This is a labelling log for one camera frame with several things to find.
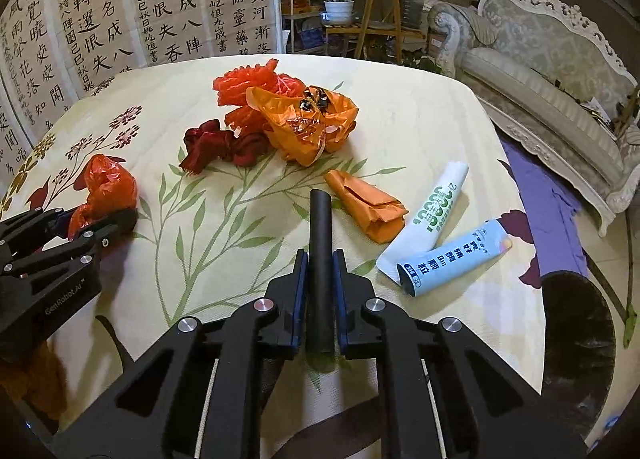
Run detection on orange wrappers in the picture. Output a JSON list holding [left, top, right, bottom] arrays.
[[213, 61, 281, 140]]

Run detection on small orange plastic bag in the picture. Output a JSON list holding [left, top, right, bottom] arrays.
[[67, 154, 138, 240]]

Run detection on orange paper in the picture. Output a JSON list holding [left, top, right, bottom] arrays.
[[324, 170, 408, 245]]

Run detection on black trash bin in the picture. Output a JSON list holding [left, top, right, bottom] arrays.
[[542, 271, 618, 440]]

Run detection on white ornate sofa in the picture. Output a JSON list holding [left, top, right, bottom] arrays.
[[430, 0, 640, 235]]

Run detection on dark red wrapper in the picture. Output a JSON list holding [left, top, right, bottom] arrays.
[[179, 120, 271, 174]]

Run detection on orange plastic bag black print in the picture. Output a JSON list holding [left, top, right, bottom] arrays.
[[247, 85, 360, 167]]

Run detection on wooden plant stand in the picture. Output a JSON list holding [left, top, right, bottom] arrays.
[[325, 0, 431, 62]]

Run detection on purple cloth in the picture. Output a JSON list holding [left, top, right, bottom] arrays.
[[500, 139, 588, 290]]

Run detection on toy rifle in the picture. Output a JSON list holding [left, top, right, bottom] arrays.
[[615, 86, 640, 140]]

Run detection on papers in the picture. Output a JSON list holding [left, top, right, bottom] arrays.
[[580, 99, 613, 124]]

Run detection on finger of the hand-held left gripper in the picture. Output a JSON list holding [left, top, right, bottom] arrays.
[[0, 208, 76, 252], [10, 210, 139, 286]]

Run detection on black cylinder tube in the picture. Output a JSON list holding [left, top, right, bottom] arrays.
[[307, 189, 335, 355]]

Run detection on white tube with green print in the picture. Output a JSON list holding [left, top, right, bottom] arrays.
[[376, 161, 469, 280]]

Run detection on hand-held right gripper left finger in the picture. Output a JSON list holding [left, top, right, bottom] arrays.
[[50, 249, 308, 459]]

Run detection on light blue tube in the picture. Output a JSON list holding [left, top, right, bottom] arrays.
[[397, 219, 514, 297]]

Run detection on person's left forearm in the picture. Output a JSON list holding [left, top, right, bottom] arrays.
[[0, 344, 68, 422]]

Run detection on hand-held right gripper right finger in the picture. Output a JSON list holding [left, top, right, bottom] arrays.
[[332, 249, 588, 459]]

